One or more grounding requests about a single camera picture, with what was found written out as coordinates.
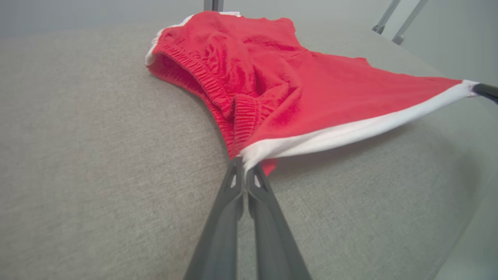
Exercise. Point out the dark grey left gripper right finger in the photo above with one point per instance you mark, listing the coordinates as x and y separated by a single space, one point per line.
272 241

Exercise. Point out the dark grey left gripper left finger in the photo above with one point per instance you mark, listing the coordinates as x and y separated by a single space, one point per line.
221 233

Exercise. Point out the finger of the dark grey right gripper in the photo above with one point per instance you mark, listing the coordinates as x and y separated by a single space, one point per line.
488 91

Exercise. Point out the red and white basketball jersey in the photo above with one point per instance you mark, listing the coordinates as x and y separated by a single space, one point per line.
280 85

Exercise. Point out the grey metal frame strut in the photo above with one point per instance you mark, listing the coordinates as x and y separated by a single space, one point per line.
386 15
410 21

